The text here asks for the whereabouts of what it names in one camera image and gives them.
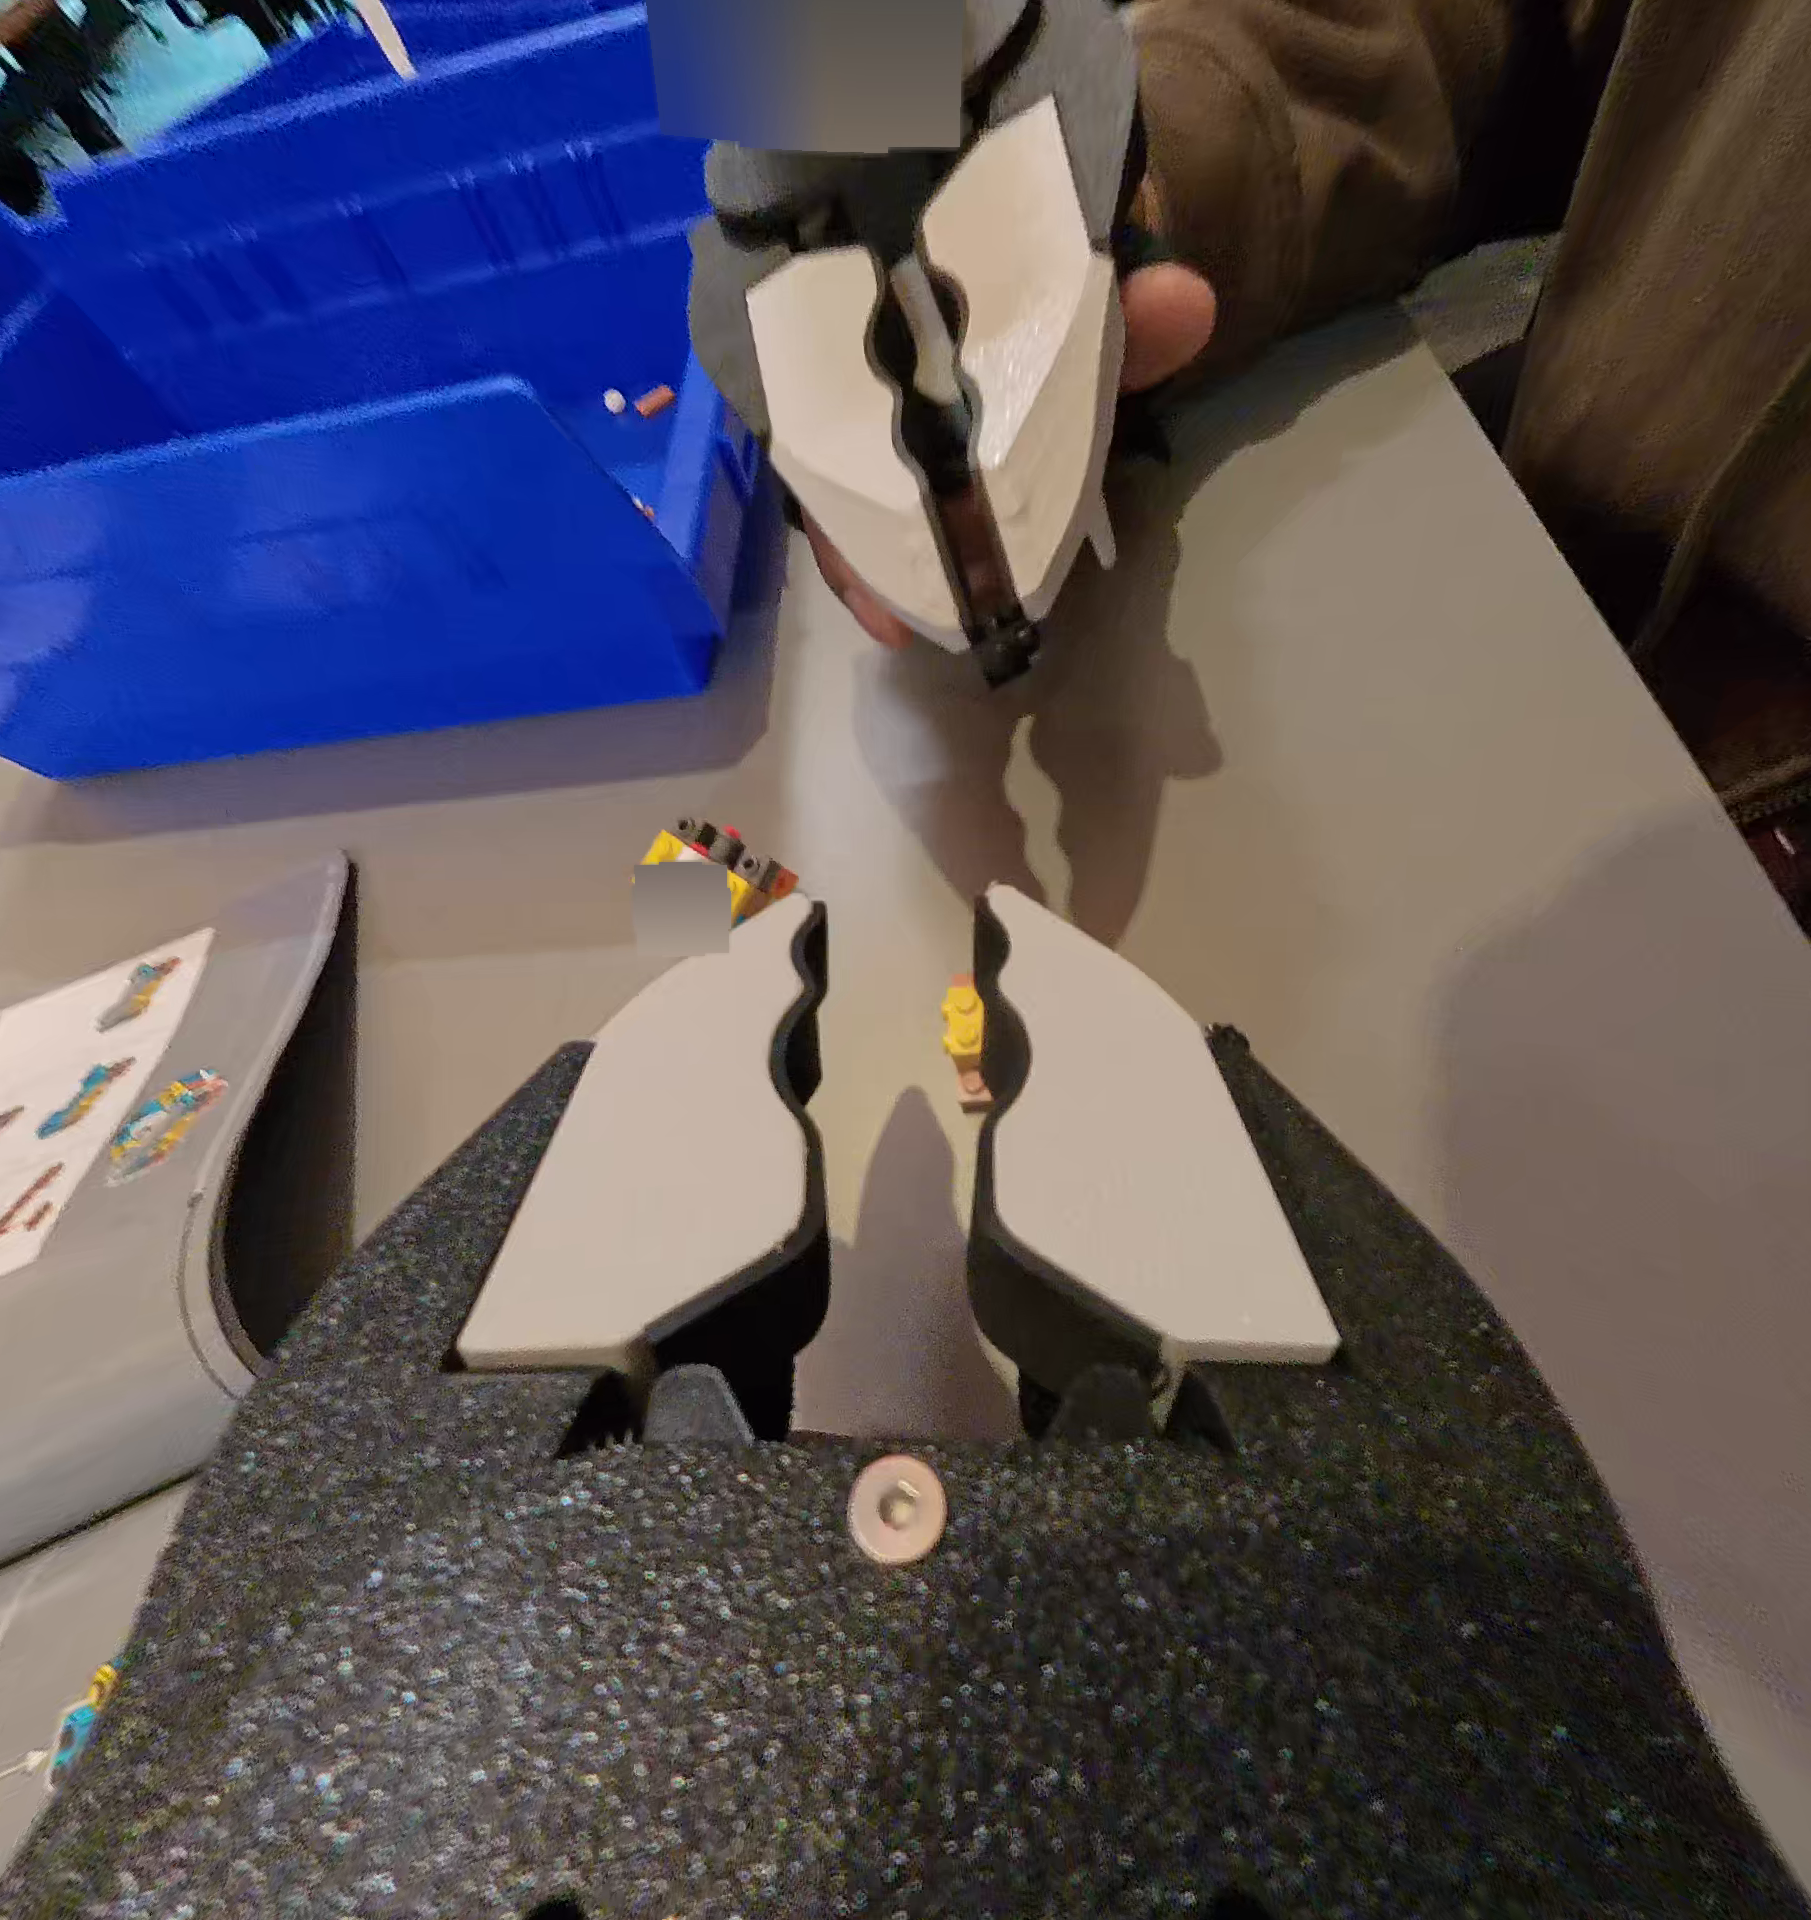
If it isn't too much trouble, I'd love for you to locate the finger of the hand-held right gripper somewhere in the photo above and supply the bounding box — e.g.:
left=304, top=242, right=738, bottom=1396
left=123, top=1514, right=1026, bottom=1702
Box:
left=917, top=93, right=1129, bottom=661
left=745, top=243, right=997, bottom=661

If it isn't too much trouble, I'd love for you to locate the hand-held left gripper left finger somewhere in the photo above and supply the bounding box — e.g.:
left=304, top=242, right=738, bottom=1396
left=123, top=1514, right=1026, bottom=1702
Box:
left=453, top=892, right=835, bottom=1372

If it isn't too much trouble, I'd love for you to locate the small turquoise yellow brick piece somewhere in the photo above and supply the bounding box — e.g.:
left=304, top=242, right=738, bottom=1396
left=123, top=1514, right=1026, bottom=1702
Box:
left=49, top=1650, right=127, bottom=1777

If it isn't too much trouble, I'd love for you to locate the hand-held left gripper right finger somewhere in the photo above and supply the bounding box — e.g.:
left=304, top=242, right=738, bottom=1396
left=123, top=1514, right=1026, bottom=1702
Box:
left=968, top=882, right=1345, bottom=1369

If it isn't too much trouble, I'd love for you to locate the person's right hand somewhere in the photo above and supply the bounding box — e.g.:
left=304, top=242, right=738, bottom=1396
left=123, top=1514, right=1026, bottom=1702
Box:
left=798, top=262, right=1224, bottom=650

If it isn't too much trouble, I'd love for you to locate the person's brown jacket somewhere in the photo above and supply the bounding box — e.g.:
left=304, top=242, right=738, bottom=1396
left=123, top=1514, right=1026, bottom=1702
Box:
left=1503, top=0, right=1811, bottom=933

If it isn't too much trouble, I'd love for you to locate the yellow and brown brick assembly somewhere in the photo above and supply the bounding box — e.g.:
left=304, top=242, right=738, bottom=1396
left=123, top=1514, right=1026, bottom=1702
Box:
left=939, top=973, right=997, bottom=1112

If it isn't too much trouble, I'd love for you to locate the brick instruction booklet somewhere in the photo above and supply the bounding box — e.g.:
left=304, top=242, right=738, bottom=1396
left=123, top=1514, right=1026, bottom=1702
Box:
left=0, top=852, right=359, bottom=1591

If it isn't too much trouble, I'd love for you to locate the person's right forearm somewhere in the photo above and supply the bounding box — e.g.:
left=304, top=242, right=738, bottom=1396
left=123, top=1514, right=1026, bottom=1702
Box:
left=1130, top=0, right=1641, bottom=377

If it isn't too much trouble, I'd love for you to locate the grey desk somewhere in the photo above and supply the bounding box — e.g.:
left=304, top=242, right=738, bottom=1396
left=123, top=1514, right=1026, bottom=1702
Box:
left=0, top=301, right=1811, bottom=1920

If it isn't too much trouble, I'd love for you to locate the multicoloured brick model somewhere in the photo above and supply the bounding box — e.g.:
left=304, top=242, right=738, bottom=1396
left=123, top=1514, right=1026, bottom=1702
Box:
left=637, top=815, right=801, bottom=924

